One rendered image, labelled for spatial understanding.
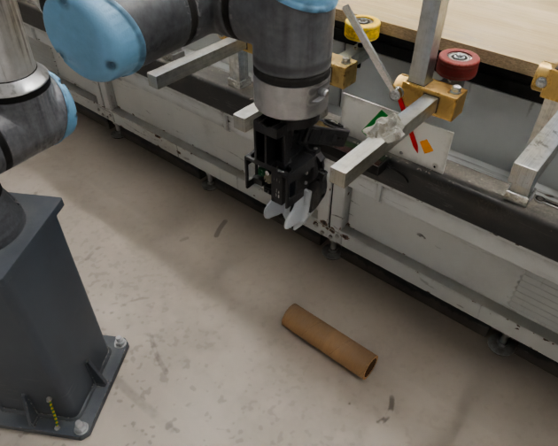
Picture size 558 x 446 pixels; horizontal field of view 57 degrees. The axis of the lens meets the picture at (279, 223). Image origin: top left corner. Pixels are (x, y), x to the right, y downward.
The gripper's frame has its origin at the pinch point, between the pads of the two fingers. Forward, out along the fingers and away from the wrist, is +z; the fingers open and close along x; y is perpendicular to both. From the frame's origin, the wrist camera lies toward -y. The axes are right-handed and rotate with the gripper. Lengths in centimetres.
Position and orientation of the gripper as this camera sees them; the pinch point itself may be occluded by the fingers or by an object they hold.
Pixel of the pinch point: (296, 219)
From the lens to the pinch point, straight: 76.9
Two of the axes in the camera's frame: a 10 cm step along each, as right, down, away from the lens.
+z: -0.1, 7.4, 6.7
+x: 7.8, 4.2, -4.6
